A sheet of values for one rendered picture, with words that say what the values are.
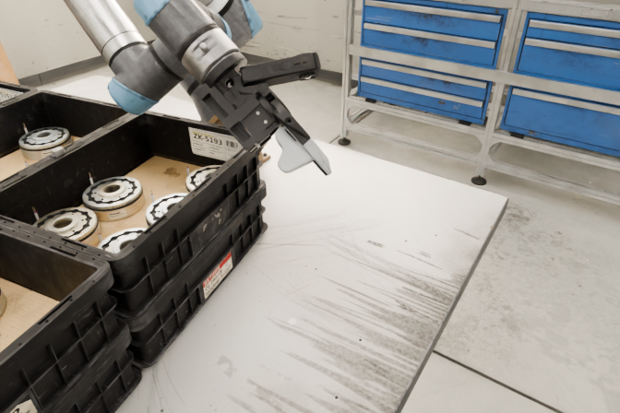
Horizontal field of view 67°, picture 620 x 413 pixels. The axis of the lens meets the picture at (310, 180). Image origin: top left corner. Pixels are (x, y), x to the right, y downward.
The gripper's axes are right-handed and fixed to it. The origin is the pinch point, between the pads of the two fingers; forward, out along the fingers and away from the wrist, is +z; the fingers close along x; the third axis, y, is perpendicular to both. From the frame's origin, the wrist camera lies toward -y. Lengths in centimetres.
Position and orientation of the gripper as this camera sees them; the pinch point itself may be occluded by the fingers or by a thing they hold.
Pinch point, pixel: (327, 164)
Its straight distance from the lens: 66.8
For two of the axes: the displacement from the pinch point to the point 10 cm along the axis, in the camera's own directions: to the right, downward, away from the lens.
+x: 0.3, -0.1, -10.0
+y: -7.4, 6.7, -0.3
